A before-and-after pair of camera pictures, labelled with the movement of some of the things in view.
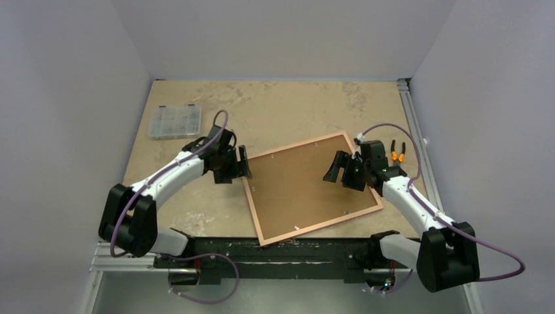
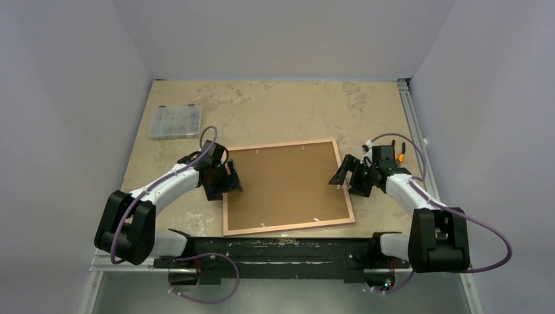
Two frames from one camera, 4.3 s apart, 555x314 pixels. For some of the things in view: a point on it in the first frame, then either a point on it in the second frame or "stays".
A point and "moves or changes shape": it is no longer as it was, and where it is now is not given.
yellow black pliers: [396, 161] stays
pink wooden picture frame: [315, 226] -> [225, 199]
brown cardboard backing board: [290, 192] moves or changes shape
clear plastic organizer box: [175, 121] stays
